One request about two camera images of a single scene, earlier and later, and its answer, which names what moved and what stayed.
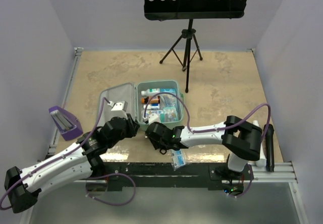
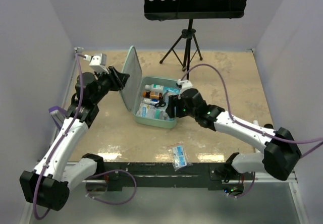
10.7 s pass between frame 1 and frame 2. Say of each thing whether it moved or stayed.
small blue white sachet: stayed
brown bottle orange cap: moved
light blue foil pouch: moved
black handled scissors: moved
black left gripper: moved
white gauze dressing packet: moved
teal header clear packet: stayed
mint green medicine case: moved
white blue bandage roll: moved
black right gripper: moved
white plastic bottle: moved
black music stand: stayed
